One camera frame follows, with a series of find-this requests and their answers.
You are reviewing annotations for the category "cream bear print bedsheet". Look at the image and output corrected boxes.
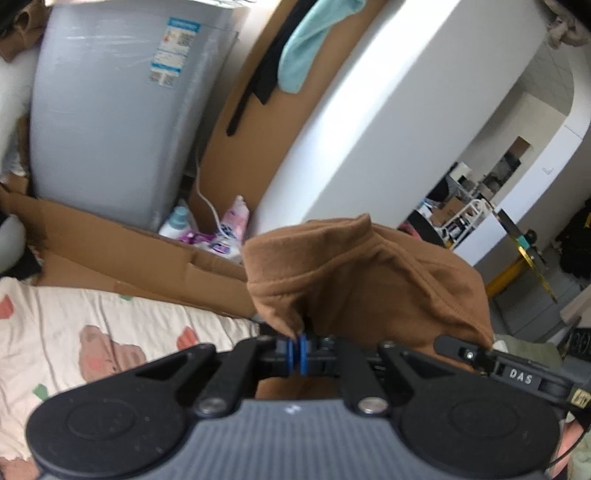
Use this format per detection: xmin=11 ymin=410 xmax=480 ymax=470
xmin=0 ymin=276 xmax=262 ymax=480

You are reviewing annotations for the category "white wire rack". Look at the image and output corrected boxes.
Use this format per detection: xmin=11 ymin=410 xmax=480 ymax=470
xmin=442 ymin=198 xmax=491 ymax=241

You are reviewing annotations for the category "black bag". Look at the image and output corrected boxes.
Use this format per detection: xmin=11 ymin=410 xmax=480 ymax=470
xmin=554 ymin=198 xmax=591 ymax=280

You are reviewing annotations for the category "black hanging cloth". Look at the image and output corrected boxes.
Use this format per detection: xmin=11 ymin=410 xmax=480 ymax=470
xmin=226 ymin=0 xmax=325 ymax=138

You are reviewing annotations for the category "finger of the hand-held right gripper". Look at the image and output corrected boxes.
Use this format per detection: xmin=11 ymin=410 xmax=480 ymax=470
xmin=434 ymin=335 xmax=498 ymax=371

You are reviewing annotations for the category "white plastic bag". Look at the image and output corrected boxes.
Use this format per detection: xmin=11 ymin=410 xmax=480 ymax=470
xmin=0 ymin=60 xmax=41 ymax=177

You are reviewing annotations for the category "dark cloth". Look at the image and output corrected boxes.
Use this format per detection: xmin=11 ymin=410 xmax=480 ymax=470
xmin=0 ymin=249 xmax=45 ymax=283

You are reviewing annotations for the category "pink detergent bottle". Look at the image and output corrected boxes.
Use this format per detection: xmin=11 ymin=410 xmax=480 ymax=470
xmin=221 ymin=195 xmax=251 ymax=246

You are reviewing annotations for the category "purple white refill pack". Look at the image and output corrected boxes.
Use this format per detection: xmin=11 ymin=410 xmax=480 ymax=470
xmin=186 ymin=230 xmax=244 ymax=260

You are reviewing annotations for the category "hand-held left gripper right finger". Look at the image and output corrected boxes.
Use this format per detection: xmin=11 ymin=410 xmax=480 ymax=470
xmin=299 ymin=336 xmax=458 ymax=416

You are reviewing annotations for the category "white power cable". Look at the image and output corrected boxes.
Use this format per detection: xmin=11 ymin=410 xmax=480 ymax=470
xmin=195 ymin=138 xmax=232 ymax=241

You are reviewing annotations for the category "blue white detergent bottle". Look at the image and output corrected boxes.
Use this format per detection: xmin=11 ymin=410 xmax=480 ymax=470
xmin=158 ymin=206 xmax=193 ymax=239

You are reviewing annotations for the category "brown cardboard sheet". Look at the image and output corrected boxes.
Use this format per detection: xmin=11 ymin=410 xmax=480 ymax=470
xmin=0 ymin=182 xmax=259 ymax=320

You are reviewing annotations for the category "tall cardboard sheet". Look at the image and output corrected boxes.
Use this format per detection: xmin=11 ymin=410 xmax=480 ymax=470
xmin=203 ymin=0 xmax=389 ymax=243

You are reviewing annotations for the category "brown printed t-shirt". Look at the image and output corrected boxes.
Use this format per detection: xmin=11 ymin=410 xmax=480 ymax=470
xmin=242 ymin=215 xmax=496 ymax=400

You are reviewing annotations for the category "teal cloth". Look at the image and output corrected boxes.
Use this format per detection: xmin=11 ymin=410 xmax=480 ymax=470
xmin=278 ymin=0 xmax=366 ymax=95

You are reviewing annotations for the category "grey wrapped appliance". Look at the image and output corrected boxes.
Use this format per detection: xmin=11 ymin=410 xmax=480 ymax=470
xmin=28 ymin=0 xmax=241 ymax=232

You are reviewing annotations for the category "yellow metal stand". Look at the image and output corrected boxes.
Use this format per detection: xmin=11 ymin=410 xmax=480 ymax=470
xmin=485 ymin=210 xmax=560 ymax=302

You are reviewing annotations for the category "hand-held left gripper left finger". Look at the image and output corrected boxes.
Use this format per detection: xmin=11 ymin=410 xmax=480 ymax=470
xmin=134 ymin=336 xmax=297 ymax=418

